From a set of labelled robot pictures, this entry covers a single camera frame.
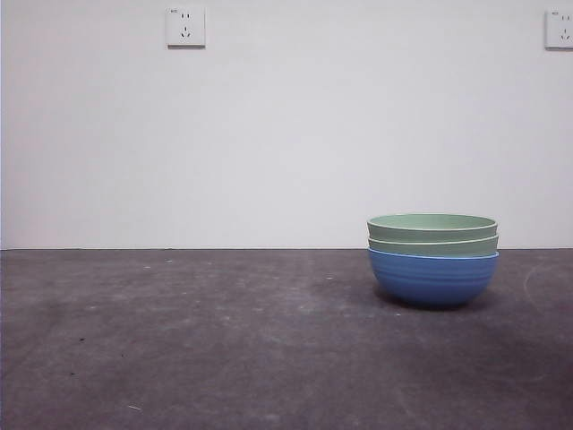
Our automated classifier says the white wall socket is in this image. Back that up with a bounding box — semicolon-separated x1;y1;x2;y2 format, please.
544;9;573;50
164;5;208;49

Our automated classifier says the blue ribbed bowl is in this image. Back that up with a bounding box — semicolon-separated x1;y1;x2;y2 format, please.
368;248;500;310

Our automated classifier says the green ribbed bowl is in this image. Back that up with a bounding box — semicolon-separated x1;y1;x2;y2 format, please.
367;233;500;259
366;213;500;245

